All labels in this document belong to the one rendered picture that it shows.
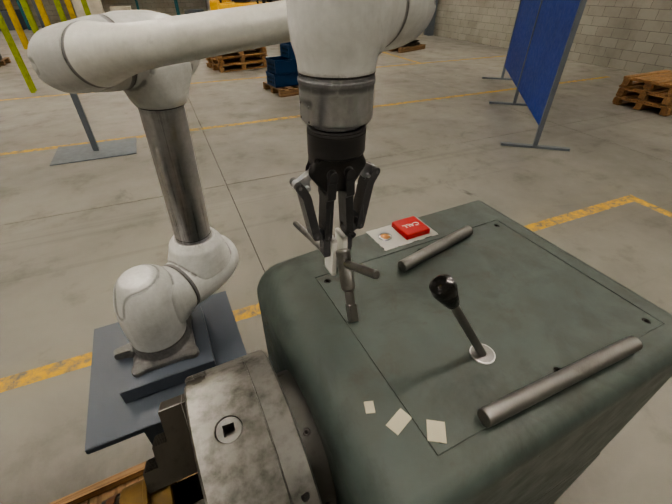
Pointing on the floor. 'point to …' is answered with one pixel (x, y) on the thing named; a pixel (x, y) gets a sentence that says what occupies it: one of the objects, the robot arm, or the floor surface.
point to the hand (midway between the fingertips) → (336, 251)
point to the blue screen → (540, 56)
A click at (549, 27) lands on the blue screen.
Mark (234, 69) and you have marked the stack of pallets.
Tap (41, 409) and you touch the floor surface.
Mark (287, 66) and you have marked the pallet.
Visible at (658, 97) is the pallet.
